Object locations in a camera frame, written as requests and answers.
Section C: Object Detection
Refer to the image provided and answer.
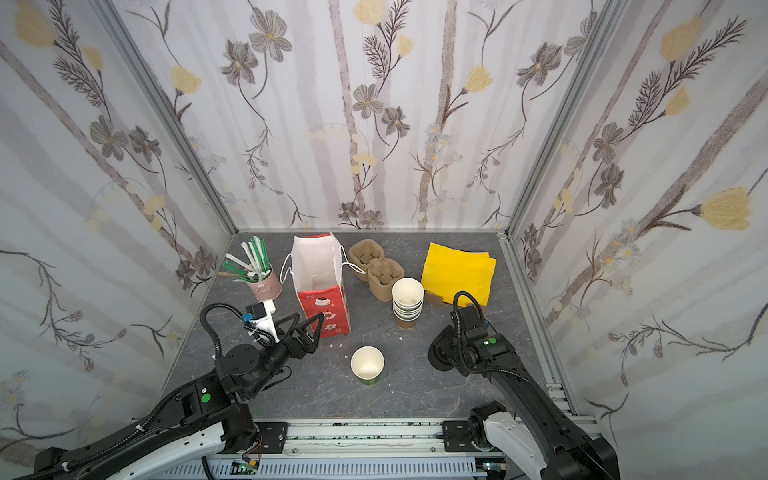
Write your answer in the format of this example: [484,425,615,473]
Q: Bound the stack of paper cups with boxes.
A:
[392,278,425,329]

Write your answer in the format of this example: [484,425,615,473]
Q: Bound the brown pulp cup carrier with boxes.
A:
[349,239,405,302]

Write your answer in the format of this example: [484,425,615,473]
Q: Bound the yellow napkin stack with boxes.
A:
[421,243,497,307]

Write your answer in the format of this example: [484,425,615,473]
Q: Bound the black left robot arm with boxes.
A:
[30,302,325,479]

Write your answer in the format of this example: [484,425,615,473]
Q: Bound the pink straw holder cup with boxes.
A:
[247,271,282,302]

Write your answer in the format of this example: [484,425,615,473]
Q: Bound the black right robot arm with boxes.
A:
[428,291,620,479]

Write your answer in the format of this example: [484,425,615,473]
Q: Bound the red white paper bag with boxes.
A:
[279,233,363,338]

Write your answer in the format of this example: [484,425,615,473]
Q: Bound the stack of black lids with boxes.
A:
[428,326,462,371]

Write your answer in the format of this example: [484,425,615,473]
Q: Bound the green paper coffee cup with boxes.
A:
[350,346,385,385]

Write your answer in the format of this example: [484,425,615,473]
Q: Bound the brown cardboard napkin holder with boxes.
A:
[424,290,448,305]

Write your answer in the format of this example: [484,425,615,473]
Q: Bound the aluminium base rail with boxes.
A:
[110,416,619,480]

